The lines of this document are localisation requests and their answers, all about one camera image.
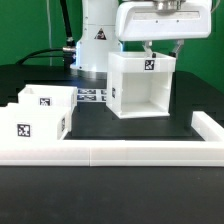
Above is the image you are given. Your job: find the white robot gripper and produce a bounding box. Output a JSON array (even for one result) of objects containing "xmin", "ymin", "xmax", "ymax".
[{"xmin": 115, "ymin": 0, "xmax": 212, "ymax": 58}]

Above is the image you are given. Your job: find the white drawer cabinet housing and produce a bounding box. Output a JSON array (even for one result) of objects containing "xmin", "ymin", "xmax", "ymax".
[{"xmin": 106, "ymin": 52, "xmax": 176, "ymax": 119}]

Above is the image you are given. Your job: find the white front drawer box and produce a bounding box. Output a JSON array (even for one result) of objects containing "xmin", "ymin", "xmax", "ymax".
[{"xmin": 0, "ymin": 103, "xmax": 71, "ymax": 141}]

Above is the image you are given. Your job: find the white drawer box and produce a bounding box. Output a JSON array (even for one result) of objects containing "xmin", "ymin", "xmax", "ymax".
[
  {"xmin": 0, "ymin": 103, "xmax": 71, "ymax": 141},
  {"xmin": 18, "ymin": 84, "xmax": 77, "ymax": 111}
]

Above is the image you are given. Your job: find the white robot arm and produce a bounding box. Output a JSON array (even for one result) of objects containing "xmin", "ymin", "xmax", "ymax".
[{"xmin": 71, "ymin": 0, "xmax": 212, "ymax": 79}]

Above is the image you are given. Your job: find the white rear drawer box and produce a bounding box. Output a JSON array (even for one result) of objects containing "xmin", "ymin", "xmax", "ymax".
[{"xmin": 18, "ymin": 84, "xmax": 77, "ymax": 111}]

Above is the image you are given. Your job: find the fiducial marker sheet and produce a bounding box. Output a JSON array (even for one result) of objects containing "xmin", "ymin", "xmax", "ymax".
[{"xmin": 77, "ymin": 88, "xmax": 107, "ymax": 102}]

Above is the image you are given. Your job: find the white right fence bar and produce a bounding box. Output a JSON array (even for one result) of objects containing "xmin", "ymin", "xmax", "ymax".
[{"xmin": 191, "ymin": 111, "xmax": 224, "ymax": 142}]

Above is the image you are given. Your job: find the white fence bar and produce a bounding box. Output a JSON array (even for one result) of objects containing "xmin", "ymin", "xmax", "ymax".
[
  {"xmin": 0, "ymin": 140, "xmax": 224, "ymax": 167},
  {"xmin": 191, "ymin": 111, "xmax": 224, "ymax": 142}
]

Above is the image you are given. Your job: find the white front fence bar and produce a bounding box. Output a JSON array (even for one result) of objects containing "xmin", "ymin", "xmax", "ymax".
[{"xmin": 0, "ymin": 140, "xmax": 224, "ymax": 167}]

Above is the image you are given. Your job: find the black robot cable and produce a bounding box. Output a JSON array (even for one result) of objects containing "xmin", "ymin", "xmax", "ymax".
[{"xmin": 14, "ymin": 0, "xmax": 77, "ymax": 66}]

